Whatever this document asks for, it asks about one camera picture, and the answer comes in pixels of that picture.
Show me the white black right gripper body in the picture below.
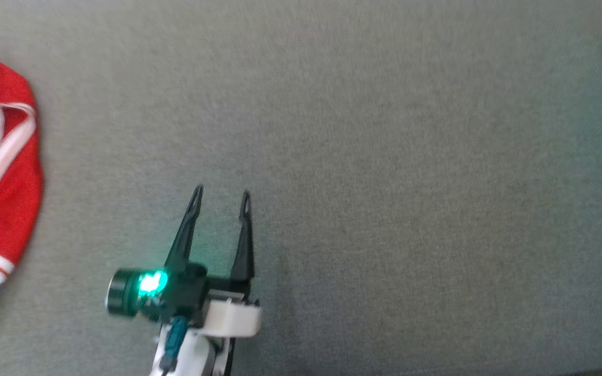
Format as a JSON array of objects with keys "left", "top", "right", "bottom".
[{"left": 105, "top": 265, "right": 263, "bottom": 338}]

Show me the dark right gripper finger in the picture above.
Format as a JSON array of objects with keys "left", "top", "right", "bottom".
[
  {"left": 229, "top": 190, "right": 256, "bottom": 283},
  {"left": 165, "top": 184, "right": 205, "bottom": 272}
]

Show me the red and white sports jersey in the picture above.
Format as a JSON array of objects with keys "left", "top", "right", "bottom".
[{"left": 0, "top": 47, "right": 44, "bottom": 356}]

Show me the grey fabric sofa seat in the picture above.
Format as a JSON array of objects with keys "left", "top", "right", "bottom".
[{"left": 0, "top": 0, "right": 602, "bottom": 376}]

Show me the blue right camera connector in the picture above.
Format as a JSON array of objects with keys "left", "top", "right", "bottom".
[{"left": 160, "top": 315, "right": 189, "bottom": 372}]

